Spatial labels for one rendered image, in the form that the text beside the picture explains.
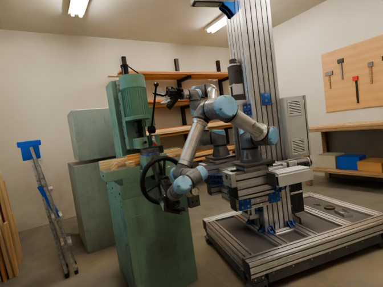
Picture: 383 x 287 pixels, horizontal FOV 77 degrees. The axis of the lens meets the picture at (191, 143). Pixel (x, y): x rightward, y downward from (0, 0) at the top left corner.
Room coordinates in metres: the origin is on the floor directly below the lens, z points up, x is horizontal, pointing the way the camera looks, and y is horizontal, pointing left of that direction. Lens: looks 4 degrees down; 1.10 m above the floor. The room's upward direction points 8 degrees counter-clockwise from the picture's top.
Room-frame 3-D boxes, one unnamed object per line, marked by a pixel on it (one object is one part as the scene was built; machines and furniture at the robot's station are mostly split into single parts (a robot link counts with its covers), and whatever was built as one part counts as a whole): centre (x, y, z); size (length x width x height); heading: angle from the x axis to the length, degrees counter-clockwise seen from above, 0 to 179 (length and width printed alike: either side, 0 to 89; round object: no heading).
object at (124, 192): (1.81, 0.41, 0.76); 0.57 x 0.45 x 0.09; 29
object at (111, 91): (1.95, 0.49, 1.16); 0.22 x 0.22 x 0.72; 29
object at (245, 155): (1.61, -0.39, 0.87); 0.15 x 0.15 x 0.10
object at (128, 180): (1.65, 0.32, 0.82); 0.40 x 0.21 x 0.04; 119
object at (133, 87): (1.70, 0.35, 1.35); 0.18 x 0.18 x 0.31
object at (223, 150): (2.09, -0.25, 0.87); 0.15 x 0.15 x 0.10
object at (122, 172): (1.61, 0.30, 0.87); 0.61 x 0.30 x 0.06; 119
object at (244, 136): (1.61, -0.39, 0.98); 0.13 x 0.12 x 0.14; 38
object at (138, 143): (1.72, 0.36, 1.03); 0.14 x 0.07 x 0.09; 29
